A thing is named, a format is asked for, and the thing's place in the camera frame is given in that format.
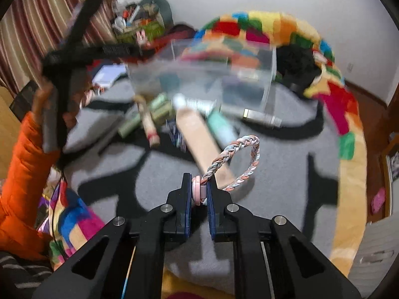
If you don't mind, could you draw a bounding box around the green cardboard box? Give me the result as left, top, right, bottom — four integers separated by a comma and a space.
118, 93, 173, 138

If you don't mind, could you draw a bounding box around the blue packet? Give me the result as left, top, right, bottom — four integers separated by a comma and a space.
166, 119, 188, 154

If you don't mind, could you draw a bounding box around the wooden furniture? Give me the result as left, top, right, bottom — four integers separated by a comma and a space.
378, 135, 399, 219

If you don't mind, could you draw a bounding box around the white notebook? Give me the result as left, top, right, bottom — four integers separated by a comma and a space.
92, 65, 128, 88

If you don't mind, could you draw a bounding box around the clear plastic storage box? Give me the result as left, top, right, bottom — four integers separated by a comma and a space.
126, 39, 278, 116

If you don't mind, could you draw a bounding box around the grey tube with gold band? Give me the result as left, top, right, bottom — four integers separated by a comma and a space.
221, 105, 283, 129

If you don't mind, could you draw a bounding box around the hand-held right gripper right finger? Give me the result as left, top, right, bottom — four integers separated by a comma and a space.
206, 182, 362, 299

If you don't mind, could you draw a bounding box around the black cloth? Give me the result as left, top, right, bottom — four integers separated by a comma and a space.
276, 45, 322, 93

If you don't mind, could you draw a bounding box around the dark tablet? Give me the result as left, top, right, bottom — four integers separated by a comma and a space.
9, 80, 40, 123

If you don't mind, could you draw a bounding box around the white tube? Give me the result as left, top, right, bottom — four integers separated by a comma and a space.
172, 94, 216, 113

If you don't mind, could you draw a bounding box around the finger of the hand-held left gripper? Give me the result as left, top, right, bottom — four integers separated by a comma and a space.
63, 0, 106, 53
73, 44, 144, 64

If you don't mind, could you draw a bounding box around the person's left forearm orange sleeve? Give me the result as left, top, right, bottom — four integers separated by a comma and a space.
0, 112, 61, 260

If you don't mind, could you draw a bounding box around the pale green tube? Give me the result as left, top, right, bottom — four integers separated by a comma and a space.
206, 112, 238, 150

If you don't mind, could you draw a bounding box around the cluttered green basket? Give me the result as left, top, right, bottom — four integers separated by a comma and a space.
111, 0, 174, 45

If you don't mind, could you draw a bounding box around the colourful patchwork blanket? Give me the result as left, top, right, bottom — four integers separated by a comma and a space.
39, 11, 369, 299

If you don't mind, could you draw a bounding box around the striped clothing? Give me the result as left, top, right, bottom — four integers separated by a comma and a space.
0, 249, 54, 299

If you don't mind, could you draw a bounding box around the pink slipper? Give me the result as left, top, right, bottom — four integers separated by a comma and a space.
370, 188, 386, 215

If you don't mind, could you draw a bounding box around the person's left hand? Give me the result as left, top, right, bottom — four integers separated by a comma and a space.
32, 82, 55, 126

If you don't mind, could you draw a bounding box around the pink braided bracelet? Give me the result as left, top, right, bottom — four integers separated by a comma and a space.
192, 135, 261, 208

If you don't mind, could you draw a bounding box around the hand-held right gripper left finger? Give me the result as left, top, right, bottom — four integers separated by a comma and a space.
31, 173, 192, 299

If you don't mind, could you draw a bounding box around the wooden stick with red band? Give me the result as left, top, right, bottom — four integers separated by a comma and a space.
135, 96, 161, 149

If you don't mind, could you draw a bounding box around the striped curtain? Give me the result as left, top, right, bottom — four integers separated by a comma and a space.
0, 0, 118, 98

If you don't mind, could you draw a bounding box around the wooden headboard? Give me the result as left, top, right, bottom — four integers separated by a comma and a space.
0, 85, 23, 179

